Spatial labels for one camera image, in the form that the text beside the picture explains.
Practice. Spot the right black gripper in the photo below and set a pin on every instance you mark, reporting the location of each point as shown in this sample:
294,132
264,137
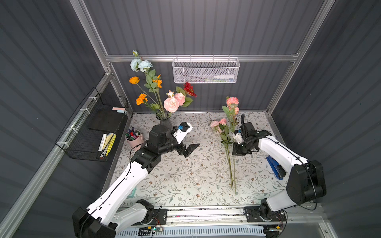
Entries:
245,134

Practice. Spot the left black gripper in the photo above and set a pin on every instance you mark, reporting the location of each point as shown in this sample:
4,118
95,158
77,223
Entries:
182,148

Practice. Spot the small pink carnation stem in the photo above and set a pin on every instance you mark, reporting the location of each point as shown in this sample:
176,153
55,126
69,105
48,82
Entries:
221,127

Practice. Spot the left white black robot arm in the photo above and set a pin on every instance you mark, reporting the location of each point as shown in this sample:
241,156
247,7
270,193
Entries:
102,219

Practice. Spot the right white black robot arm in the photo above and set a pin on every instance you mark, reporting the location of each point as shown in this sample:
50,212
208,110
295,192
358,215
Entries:
306,180

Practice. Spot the dark glass vase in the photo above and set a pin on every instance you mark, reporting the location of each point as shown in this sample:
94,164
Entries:
164,118

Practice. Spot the blue stapler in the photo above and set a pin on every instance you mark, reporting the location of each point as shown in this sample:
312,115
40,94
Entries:
278,170

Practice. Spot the pink peony flower stem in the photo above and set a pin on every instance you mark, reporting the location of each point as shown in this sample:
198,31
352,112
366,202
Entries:
177,99

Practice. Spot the pink pen cup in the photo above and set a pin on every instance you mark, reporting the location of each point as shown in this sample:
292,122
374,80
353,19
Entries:
134,138

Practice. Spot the red zinnia flower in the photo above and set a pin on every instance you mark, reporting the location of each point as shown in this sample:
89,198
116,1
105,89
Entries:
189,91

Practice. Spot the orange flower stem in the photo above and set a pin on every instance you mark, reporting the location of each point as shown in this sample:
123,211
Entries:
150,97

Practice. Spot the teal small alarm clock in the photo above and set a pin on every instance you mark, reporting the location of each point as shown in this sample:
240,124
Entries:
132,194

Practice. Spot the yellow highlighter pack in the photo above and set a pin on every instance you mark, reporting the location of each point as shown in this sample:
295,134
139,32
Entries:
109,142

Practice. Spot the light blue flower stem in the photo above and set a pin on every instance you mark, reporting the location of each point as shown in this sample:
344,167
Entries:
138,64

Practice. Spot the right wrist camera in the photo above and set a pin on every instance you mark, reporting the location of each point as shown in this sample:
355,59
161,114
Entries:
238,138

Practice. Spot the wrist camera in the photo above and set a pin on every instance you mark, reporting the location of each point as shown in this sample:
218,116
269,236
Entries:
181,131
238,138

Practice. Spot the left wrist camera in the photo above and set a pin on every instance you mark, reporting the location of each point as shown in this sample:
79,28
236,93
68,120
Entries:
181,131

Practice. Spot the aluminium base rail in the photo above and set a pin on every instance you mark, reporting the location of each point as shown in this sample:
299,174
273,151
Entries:
235,221

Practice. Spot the white wire wall basket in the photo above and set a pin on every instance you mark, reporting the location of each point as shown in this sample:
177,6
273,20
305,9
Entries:
201,70

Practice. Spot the black wire wall basket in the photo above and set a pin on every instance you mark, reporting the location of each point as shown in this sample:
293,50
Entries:
100,115

